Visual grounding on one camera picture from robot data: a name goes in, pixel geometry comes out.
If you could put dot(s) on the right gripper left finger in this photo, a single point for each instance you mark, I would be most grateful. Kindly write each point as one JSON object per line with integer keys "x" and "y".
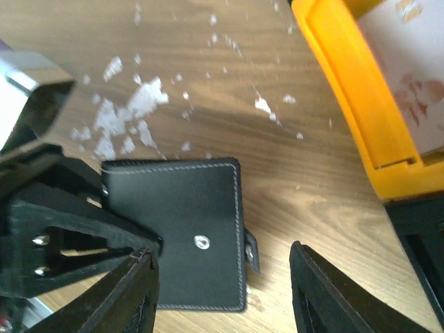
{"x": 125, "y": 300}

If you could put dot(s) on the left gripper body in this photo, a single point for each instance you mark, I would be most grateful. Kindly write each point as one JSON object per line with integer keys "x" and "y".
{"x": 42, "y": 176}

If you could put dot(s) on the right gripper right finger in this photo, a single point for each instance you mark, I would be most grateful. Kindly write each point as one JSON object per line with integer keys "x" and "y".
{"x": 326, "y": 300}

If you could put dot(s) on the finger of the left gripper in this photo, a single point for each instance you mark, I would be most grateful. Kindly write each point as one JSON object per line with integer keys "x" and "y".
{"x": 44, "y": 260}
{"x": 94, "y": 222}

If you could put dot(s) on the black leather card holder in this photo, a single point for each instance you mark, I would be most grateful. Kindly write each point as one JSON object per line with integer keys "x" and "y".
{"x": 195, "y": 208}

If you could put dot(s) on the white pink cards stack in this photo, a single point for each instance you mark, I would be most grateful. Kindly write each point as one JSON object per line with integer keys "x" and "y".
{"x": 406, "y": 39}

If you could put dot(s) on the black bin right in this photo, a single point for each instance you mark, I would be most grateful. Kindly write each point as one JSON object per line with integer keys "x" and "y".
{"x": 418, "y": 224}

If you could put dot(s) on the orange bin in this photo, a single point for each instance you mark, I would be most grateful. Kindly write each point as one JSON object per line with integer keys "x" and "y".
{"x": 391, "y": 160}

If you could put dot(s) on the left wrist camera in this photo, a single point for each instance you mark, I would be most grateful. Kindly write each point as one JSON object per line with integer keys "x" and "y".
{"x": 34, "y": 91}

